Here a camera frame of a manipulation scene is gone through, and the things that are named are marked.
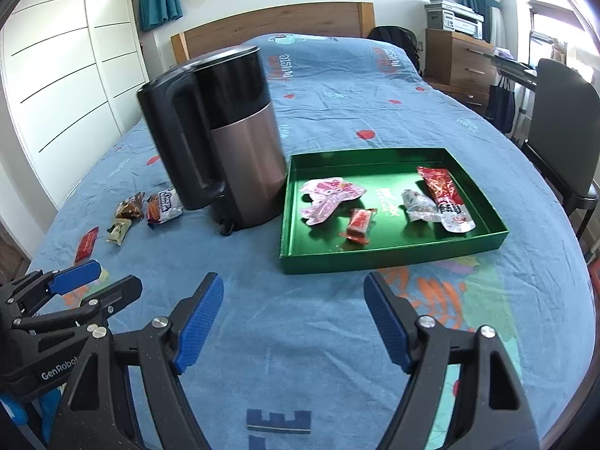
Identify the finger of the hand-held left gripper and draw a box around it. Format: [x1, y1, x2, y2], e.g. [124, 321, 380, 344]
[0, 259, 102, 313]
[14, 276, 144, 332]

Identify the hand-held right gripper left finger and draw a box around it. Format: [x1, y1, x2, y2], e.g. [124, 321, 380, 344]
[47, 272, 226, 450]

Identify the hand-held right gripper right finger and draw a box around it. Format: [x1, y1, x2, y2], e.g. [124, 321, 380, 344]
[363, 271, 540, 450]

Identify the red rectangular snack packet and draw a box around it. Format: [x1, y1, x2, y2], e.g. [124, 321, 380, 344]
[74, 226, 100, 264]

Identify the beige candy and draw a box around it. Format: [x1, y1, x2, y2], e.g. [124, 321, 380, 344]
[106, 219, 133, 246]

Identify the green tray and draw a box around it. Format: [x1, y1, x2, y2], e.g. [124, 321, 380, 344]
[280, 147, 509, 275]

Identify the brown chocolate snack packet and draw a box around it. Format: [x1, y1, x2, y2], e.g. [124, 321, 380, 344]
[115, 192, 146, 221]

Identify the white and navy biscuit packet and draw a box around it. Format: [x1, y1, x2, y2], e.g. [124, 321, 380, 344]
[147, 188, 185, 230]

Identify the small red candy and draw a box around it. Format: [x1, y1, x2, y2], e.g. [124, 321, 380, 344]
[346, 207, 378, 245]

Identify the clear candy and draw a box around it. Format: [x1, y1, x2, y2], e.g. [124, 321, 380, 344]
[402, 189, 444, 223]

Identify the pink cartoon character packet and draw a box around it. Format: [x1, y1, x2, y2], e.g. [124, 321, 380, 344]
[300, 177, 367, 227]

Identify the long red spicy snack packet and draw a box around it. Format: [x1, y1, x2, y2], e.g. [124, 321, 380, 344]
[416, 166, 476, 234]

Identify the wooden bedside cabinet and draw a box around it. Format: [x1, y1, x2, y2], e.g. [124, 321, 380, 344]
[0, 218, 31, 282]

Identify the black and bronze electric kettle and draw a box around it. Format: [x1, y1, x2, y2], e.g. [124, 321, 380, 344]
[137, 46, 288, 236]

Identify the white wardrobe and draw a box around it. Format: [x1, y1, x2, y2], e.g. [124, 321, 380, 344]
[0, 0, 151, 207]

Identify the dark blue bag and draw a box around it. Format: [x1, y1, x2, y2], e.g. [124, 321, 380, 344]
[485, 77, 516, 134]

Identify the wooden dresser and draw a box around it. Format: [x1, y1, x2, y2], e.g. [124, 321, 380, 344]
[425, 28, 498, 111]

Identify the grey office chair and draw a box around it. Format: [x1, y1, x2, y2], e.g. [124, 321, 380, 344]
[521, 57, 600, 240]

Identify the desk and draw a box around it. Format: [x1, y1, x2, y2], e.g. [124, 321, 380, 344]
[485, 51, 540, 90]

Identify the black backpack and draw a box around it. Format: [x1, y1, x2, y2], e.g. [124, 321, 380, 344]
[367, 25, 421, 76]

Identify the white printer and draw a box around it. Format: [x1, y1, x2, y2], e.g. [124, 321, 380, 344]
[424, 0, 485, 39]

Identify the wooden headboard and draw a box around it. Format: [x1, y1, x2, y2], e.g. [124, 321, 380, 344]
[170, 2, 376, 64]

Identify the window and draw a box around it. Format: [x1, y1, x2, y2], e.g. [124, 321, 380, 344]
[516, 0, 600, 85]

